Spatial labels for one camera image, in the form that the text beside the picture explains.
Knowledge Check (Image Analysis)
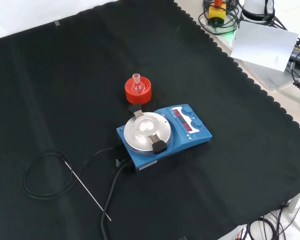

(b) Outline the clear round-bottom flask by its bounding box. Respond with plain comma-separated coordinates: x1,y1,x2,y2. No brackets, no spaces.
130,72,145,96

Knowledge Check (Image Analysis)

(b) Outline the red ringed flask stand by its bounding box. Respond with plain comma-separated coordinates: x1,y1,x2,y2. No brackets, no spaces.
124,77,152,105

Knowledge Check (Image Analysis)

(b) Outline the blue-base heater with steel plate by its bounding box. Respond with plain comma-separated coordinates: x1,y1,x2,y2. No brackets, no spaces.
116,103,213,173

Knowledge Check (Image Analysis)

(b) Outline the black bench cloth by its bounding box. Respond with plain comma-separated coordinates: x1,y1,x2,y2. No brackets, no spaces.
0,0,300,240

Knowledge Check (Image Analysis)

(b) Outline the thin steel probe rod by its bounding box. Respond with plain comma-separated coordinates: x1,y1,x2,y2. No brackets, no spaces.
64,161,112,222

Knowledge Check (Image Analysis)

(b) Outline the yellow stop button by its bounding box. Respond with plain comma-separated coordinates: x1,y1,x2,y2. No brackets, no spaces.
207,0,227,26

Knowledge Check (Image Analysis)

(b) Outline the grey flat plate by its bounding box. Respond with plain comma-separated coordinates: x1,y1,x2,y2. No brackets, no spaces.
236,58,300,91

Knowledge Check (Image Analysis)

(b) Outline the pale board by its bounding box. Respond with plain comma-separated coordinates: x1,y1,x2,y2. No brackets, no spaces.
230,20,300,73

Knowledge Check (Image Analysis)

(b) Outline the thick black power cable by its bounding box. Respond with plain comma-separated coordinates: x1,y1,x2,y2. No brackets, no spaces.
100,159,131,240

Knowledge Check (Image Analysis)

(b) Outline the black cable coil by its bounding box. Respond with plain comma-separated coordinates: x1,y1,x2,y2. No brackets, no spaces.
197,0,241,36

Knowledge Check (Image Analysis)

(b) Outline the thin black probe cable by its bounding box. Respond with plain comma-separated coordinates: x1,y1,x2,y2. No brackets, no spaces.
21,146,121,200

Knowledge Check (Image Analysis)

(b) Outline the black cable bundle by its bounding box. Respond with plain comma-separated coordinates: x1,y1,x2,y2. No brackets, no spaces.
239,193,300,240

